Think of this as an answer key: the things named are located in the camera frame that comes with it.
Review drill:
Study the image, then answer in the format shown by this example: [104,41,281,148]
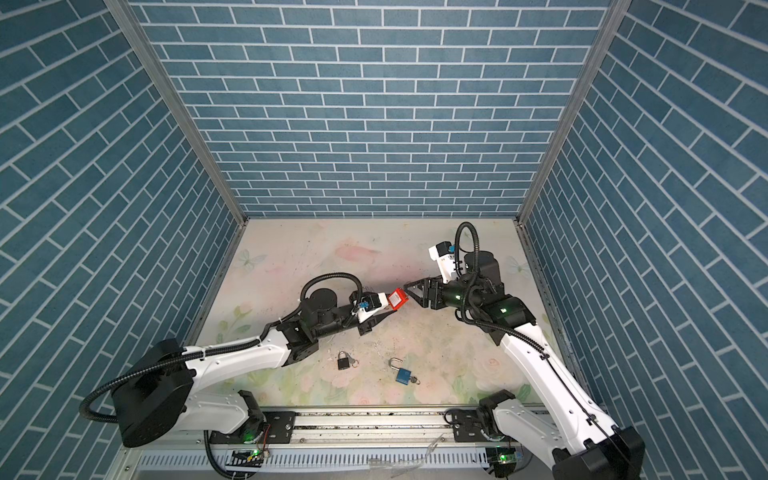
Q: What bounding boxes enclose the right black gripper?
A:
[405,274,482,312]

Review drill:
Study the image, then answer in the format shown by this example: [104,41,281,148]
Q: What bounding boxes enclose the red padlock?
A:
[387,288,409,311]

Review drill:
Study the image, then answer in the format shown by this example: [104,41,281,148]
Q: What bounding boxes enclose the black padlock with key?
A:
[337,351,359,371]

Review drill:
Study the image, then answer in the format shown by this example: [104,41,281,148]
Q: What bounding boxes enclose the blue padlock with key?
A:
[388,357,420,385]

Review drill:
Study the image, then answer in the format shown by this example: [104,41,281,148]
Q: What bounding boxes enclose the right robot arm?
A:
[404,242,645,479]

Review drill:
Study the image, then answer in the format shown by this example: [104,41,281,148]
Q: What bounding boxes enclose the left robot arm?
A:
[109,288,390,448]

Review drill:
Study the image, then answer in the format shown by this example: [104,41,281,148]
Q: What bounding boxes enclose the left black corrugated cable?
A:
[79,272,365,424]

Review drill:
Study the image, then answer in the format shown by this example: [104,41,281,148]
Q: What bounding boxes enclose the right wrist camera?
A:
[428,241,456,284]

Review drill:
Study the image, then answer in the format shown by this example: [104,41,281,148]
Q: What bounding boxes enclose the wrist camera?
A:
[355,292,390,323]
[428,241,456,284]

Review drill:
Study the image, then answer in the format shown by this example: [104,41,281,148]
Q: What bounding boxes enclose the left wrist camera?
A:
[355,292,390,323]

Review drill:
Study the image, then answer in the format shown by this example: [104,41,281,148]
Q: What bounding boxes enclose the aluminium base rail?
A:
[104,406,637,480]

